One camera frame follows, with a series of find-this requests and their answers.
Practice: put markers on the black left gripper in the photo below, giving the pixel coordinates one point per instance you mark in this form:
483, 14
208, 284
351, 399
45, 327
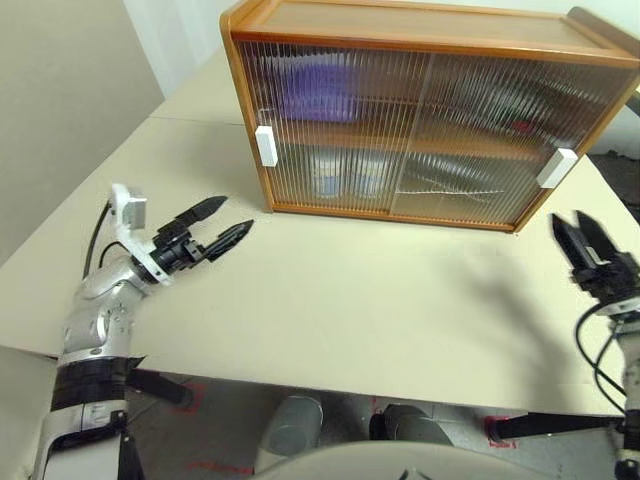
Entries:
177, 250

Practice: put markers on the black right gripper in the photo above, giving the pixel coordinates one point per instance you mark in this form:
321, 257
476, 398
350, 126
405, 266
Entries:
615, 285

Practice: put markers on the ribbed clear sliding door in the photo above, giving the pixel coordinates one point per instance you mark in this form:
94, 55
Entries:
500, 165
350, 135

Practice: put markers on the white bottle blue label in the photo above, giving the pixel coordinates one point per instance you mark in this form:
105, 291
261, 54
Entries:
330, 175
372, 177

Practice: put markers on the white red green toy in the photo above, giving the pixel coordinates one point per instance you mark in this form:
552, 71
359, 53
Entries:
522, 126

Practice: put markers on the purple package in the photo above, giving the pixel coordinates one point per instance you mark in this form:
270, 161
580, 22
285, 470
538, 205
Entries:
315, 90

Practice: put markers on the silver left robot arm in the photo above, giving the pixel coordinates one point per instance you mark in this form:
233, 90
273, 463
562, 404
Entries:
95, 310

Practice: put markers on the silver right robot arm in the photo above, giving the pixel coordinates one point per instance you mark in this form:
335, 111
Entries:
632, 380

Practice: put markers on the brown wooden cabinet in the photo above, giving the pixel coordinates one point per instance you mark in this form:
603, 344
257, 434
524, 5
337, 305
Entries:
400, 20

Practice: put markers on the black table leg bar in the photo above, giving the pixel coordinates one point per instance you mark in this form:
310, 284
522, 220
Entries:
160, 387
550, 425

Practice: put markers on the grey rounded robot leg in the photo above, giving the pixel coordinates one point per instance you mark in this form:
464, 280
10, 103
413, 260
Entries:
410, 425
290, 427

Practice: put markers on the grey robot torso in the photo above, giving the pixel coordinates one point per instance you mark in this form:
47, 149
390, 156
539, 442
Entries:
400, 462

